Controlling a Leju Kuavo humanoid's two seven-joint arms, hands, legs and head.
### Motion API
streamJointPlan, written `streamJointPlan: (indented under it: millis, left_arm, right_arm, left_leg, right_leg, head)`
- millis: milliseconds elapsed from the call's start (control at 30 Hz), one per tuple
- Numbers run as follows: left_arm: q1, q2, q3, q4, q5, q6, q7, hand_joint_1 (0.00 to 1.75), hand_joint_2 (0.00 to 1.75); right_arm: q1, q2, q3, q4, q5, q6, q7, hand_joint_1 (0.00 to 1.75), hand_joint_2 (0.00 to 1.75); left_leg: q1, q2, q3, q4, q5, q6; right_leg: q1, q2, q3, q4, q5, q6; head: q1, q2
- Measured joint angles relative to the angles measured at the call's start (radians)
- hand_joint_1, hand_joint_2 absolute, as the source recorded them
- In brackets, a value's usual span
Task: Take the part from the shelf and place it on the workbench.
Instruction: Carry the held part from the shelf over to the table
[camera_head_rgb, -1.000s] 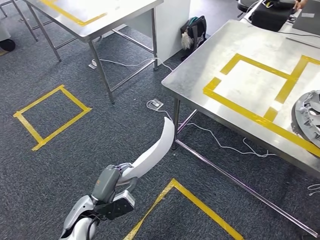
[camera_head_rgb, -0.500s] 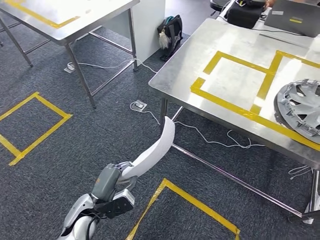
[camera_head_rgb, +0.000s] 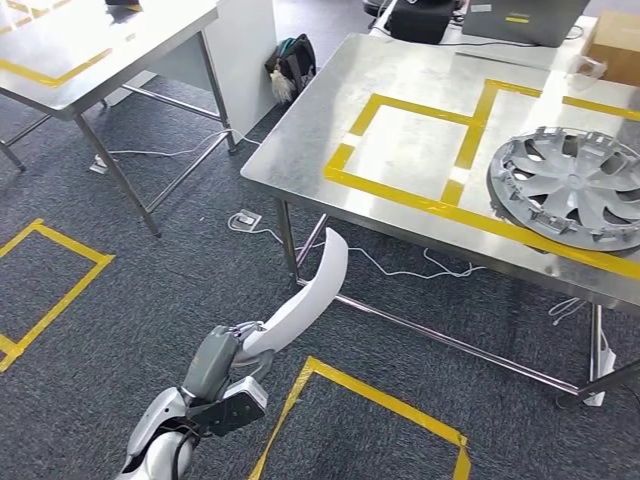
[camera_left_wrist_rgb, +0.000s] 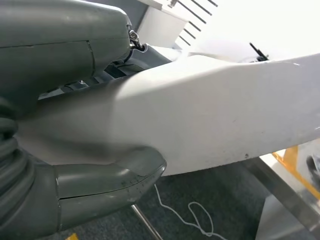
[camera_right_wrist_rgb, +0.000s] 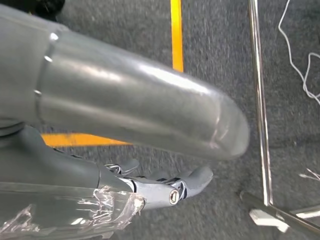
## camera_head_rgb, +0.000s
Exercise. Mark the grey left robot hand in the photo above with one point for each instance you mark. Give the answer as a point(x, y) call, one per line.
point(210, 364)

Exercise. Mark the white curved plastic part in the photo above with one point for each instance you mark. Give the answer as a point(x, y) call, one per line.
point(305, 305)

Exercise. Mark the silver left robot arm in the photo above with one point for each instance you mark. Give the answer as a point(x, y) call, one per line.
point(150, 424)

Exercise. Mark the steel workbench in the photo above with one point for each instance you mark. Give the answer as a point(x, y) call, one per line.
point(310, 119)

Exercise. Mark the floor power socket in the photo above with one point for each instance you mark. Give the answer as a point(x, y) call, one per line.
point(98, 164)
point(247, 220)

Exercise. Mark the black bag with fluffy charm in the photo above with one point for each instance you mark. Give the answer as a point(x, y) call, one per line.
point(300, 63)

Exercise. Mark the steel table with white panel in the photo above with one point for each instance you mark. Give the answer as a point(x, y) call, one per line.
point(100, 40)

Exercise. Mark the dark object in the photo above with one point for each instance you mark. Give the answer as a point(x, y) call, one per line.
point(122, 5)

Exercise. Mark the black case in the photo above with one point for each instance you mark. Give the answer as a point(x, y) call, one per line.
point(420, 20)

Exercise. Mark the white desk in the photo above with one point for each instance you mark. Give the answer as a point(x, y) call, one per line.
point(455, 36)

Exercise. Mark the grey plastic hubcap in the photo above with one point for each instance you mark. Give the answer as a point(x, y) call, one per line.
point(564, 192)

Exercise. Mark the white power adapter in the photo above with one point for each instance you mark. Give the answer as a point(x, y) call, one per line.
point(602, 371)

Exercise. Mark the grey laptop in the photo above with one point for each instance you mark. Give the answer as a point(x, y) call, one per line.
point(525, 23)

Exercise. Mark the cardboard box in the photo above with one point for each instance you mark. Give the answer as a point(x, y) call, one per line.
point(617, 46)

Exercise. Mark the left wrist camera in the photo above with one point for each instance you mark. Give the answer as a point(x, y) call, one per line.
point(235, 407)

